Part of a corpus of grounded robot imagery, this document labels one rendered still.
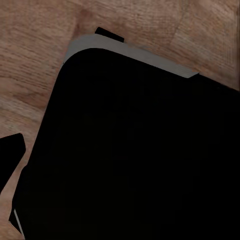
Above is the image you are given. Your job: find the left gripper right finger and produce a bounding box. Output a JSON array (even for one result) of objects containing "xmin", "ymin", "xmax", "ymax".
[{"xmin": 224, "ymin": 133, "xmax": 240, "ymax": 173}]

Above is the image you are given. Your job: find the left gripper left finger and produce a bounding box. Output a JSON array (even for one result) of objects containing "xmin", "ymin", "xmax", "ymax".
[{"xmin": 0, "ymin": 133, "xmax": 26, "ymax": 193}]

